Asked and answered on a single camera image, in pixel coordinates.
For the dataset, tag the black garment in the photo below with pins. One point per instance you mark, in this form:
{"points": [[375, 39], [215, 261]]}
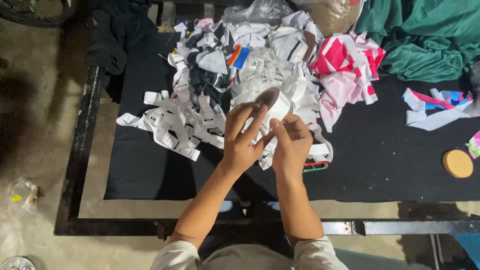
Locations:
{"points": [[116, 33]]}

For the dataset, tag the small pink tag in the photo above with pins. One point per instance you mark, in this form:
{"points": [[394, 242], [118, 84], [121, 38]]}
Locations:
{"points": [[205, 23]]}

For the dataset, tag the clear plastic bag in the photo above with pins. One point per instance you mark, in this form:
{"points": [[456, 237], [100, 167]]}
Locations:
{"points": [[258, 11]]}

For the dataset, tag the black metal table frame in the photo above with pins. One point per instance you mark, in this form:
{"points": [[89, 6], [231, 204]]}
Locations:
{"points": [[80, 150]]}

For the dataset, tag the crumpled clear wrapper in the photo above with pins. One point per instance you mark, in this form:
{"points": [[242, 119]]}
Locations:
{"points": [[24, 195]]}

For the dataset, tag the person's left hand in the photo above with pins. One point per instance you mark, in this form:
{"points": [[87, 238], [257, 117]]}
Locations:
{"points": [[240, 146]]}

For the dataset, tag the green fabric heap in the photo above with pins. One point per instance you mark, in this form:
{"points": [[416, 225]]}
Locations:
{"points": [[427, 37]]}

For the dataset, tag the round cork disc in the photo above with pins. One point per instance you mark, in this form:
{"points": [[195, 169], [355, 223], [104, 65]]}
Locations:
{"points": [[458, 164]]}

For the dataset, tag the red green thread snips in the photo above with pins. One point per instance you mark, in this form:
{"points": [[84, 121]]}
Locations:
{"points": [[315, 167]]}

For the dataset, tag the person's beige shirt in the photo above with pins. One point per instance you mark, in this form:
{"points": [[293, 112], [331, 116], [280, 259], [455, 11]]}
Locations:
{"points": [[247, 258]]}

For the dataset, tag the blue plastic sheet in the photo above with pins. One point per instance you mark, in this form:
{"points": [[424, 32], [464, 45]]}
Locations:
{"points": [[468, 247]]}

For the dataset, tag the rainbow striped tag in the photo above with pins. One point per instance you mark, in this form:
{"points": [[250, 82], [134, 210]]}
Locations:
{"points": [[238, 56]]}

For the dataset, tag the white label tape roll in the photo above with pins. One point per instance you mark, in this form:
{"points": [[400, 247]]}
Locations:
{"points": [[279, 105]]}

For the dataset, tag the round foil-lined bowl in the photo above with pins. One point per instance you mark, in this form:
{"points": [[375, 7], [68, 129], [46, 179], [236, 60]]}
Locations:
{"points": [[17, 264]]}

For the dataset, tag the multicoloured fabric strips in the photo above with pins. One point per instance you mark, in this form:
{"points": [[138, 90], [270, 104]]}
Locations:
{"points": [[435, 108]]}

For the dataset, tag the brown translucent bag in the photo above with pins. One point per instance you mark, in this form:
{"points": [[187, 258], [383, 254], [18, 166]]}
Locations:
{"points": [[332, 15]]}

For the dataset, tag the black cloth mat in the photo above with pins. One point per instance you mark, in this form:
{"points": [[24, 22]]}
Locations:
{"points": [[375, 161]]}

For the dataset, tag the pile of white label strips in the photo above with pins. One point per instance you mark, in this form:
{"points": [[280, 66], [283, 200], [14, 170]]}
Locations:
{"points": [[180, 123]]}

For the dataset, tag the pink green fabric scrap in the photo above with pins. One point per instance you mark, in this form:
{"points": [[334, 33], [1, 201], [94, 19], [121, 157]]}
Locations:
{"points": [[475, 145]]}

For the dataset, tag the pink and white fabric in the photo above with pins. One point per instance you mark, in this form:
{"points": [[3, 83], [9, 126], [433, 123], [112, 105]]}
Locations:
{"points": [[343, 71]]}

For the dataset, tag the person's right hand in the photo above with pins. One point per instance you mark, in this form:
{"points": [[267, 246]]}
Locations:
{"points": [[294, 146]]}

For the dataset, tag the heap of black white fabric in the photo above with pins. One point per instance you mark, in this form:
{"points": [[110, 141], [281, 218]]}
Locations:
{"points": [[288, 45]]}

